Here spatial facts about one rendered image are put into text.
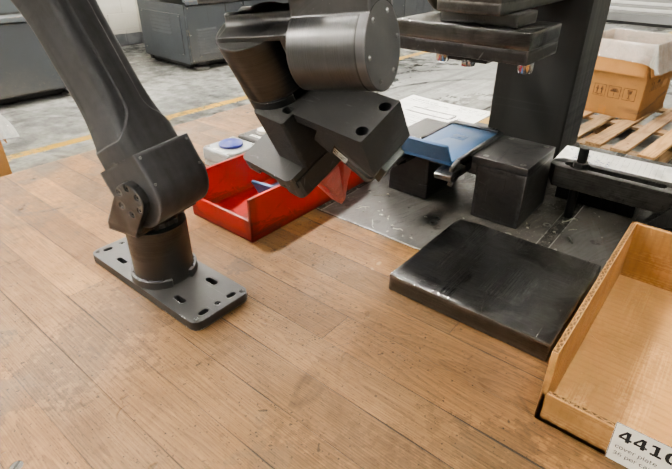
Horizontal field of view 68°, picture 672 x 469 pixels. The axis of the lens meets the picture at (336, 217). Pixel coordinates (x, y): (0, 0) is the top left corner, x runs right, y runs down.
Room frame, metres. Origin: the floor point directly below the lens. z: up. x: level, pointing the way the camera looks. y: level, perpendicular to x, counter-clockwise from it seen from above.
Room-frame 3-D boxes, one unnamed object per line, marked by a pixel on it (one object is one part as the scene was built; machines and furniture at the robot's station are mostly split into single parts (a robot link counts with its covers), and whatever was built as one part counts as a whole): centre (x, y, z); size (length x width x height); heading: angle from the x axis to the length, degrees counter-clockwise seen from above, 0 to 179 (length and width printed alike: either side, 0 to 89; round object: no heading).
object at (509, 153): (0.66, -0.19, 0.98); 0.20 x 0.10 x 0.01; 51
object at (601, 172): (0.57, -0.35, 0.95); 0.15 x 0.03 x 0.10; 51
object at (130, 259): (0.46, 0.19, 0.94); 0.20 x 0.07 x 0.08; 51
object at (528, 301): (0.44, -0.17, 0.91); 0.17 x 0.16 x 0.02; 51
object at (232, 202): (0.66, 0.07, 0.93); 0.25 x 0.12 x 0.06; 141
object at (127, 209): (0.45, 0.18, 1.00); 0.09 x 0.06 x 0.06; 152
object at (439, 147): (0.64, -0.15, 1.00); 0.15 x 0.07 x 0.03; 141
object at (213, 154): (0.79, 0.18, 0.90); 0.07 x 0.07 x 0.06; 51
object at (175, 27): (7.70, -0.01, 0.49); 5.51 x 1.02 x 0.97; 137
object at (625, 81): (3.66, -2.09, 0.40); 0.67 x 0.60 x 0.50; 133
